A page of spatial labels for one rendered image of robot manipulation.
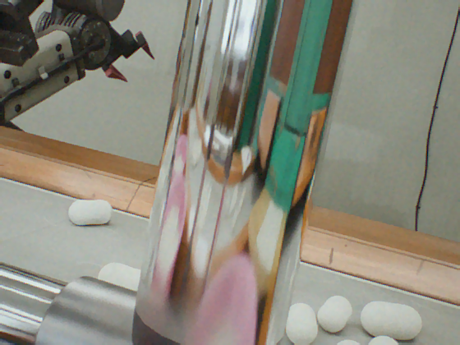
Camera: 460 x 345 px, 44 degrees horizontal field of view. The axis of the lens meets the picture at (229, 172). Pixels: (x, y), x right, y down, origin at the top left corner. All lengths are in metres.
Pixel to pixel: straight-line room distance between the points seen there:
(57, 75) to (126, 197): 0.55
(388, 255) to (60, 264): 0.26
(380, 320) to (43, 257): 0.22
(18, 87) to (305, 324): 0.74
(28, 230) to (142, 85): 2.20
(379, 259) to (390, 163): 1.87
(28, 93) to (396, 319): 0.77
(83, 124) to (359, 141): 1.26
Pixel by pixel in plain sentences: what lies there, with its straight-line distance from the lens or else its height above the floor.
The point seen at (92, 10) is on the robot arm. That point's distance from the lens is 0.62.
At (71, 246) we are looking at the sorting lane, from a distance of 0.43.
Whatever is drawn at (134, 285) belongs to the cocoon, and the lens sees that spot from 0.34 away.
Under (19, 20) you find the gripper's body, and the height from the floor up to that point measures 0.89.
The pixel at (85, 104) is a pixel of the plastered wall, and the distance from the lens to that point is 2.76.
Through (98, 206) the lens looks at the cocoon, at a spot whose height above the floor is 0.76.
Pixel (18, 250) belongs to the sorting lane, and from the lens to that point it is 0.41.
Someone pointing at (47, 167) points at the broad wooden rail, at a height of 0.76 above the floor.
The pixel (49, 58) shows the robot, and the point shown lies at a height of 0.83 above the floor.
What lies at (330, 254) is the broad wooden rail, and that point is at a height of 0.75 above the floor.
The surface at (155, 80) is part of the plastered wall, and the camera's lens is 2.59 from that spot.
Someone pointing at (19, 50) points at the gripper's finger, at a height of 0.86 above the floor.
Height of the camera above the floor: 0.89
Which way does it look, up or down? 11 degrees down
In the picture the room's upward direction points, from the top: 11 degrees clockwise
